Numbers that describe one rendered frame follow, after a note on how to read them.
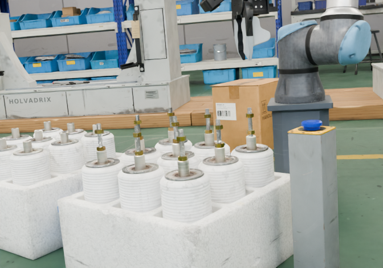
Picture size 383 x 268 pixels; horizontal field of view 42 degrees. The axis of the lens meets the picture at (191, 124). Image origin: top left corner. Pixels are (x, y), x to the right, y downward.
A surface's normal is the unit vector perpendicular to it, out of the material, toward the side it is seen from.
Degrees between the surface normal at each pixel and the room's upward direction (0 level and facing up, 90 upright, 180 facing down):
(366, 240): 0
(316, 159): 90
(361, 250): 0
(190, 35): 90
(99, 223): 90
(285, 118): 90
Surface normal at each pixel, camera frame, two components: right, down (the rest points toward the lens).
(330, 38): -0.69, 0.02
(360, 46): 0.72, 0.19
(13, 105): -0.22, 0.18
